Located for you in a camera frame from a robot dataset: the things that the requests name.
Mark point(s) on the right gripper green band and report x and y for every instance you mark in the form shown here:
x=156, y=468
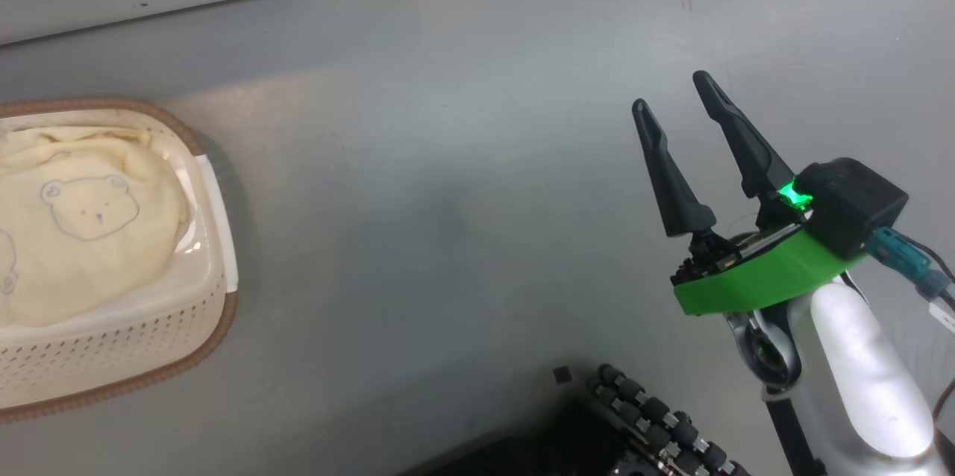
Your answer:
x=761, y=274

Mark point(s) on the cream bear print garment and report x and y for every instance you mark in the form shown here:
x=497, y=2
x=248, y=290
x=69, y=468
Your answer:
x=89, y=237

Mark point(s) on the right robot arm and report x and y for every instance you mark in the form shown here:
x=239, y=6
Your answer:
x=858, y=371

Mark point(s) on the cream perforated laundry basket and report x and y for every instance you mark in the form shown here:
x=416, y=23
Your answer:
x=112, y=356

